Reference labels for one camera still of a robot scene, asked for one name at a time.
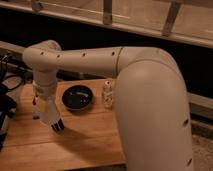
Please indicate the black equipment at left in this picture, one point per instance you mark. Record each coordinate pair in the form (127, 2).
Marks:
(7, 104)

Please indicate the speckled clear bottle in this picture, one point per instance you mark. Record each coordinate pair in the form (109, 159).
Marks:
(107, 94)

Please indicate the white ceramic cup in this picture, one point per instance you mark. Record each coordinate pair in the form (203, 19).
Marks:
(49, 113)

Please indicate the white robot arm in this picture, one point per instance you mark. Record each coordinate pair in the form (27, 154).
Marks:
(150, 98)

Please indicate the wooden cutting board table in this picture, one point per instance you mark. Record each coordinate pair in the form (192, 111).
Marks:
(90, 138)

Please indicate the dark blue bowl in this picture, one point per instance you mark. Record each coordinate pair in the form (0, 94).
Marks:
(77, 97)

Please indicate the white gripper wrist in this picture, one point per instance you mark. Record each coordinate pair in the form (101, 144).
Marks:
(45, 84)

